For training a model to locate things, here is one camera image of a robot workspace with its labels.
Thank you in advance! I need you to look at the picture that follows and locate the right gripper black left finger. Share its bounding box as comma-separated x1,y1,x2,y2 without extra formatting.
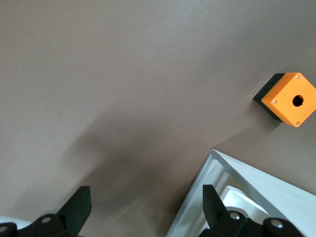
0,185,92,237

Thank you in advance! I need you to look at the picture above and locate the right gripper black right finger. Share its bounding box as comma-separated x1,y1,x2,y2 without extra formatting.
198,184,304,237

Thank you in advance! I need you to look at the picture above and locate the orange box with hole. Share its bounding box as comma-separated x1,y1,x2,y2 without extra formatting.
253,72,316,128

